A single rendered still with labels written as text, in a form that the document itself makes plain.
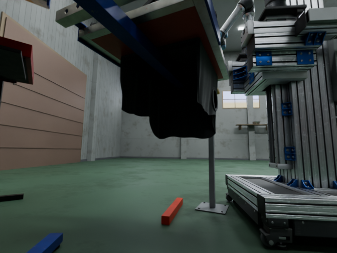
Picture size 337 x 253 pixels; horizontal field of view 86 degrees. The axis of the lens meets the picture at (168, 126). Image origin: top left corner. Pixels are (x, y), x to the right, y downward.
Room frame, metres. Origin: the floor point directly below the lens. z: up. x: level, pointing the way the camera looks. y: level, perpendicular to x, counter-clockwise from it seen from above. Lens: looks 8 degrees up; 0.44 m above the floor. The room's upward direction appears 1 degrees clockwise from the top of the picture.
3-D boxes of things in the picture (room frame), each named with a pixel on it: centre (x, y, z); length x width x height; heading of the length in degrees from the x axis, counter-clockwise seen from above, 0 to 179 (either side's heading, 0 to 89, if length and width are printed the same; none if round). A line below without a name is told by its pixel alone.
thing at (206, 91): (0.99, -0.20, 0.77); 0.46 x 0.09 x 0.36; 155
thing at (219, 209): (1.48, -0.35, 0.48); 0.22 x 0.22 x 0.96; 65
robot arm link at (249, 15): (1.64, -0.78, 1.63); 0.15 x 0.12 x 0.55; 149
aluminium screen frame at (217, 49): (1.02, -0.01, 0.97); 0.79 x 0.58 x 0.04; 155
